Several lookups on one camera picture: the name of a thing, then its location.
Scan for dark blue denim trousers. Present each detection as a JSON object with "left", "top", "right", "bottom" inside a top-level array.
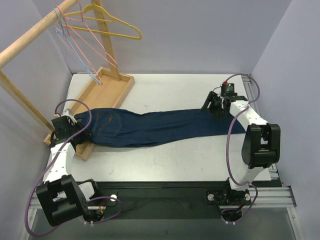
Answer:
[{"left": 74, "top": 108, "right": 233, "bottom": 148}]

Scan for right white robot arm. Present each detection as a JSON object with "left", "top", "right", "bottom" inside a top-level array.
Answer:
[{"left": 201, "top": 81, "right": 281, "bottom": 204}]

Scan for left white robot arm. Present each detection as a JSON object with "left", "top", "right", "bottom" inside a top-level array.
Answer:
[{"left": 36, "top": 109, "right": 102, "bottom": 227}]

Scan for yellow plastic hanger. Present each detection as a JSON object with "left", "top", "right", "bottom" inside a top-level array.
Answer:
[{"left": 65, "top": 3, "right": 143, "bottom": 40}]

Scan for wooden clothes rack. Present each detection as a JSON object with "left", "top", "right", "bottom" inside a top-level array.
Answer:
[{"left": 0, "top": 0, "right": 135, "bottom": 161}]

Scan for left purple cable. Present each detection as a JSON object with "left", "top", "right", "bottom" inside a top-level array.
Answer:
[{"left": 24, "top": 99, "right": 125, "bottom": 237}]

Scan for aluminium frame rail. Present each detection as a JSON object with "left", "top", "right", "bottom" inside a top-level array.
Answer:
[{"left": 238, "top": 74, "right": 297, "bottom": 208}]

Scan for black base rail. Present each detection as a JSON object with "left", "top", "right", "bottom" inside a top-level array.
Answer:
[{"left": 72, "top": 181, "right": 253, "bottom": 221}]

